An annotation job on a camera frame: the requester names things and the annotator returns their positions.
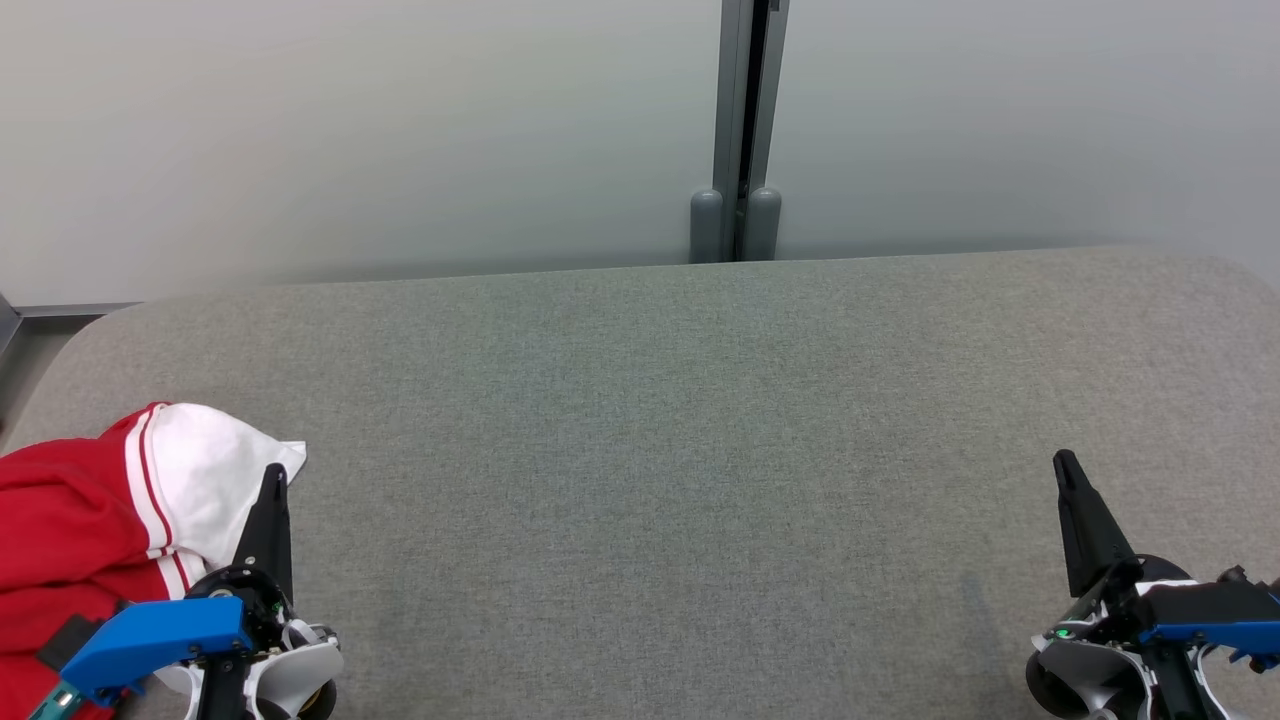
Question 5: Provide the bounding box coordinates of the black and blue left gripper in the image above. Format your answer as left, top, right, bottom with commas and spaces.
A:
60, 463, 294, 720

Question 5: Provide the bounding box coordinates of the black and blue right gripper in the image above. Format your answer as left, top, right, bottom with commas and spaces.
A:
1045, 450, 1280, 720

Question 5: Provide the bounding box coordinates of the red and white jersey shirt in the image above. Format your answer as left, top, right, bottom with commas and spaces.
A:
0, 402, 308, 606

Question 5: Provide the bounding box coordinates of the teal left cable connector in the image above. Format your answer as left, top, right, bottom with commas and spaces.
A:
28, 683, 83, 720

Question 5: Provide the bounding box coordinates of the grey wall base rail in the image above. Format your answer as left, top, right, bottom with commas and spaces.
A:
0, 295, 141, 323

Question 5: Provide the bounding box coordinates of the grey metal partition post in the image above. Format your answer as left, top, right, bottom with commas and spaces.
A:
688, 0, 791, 264

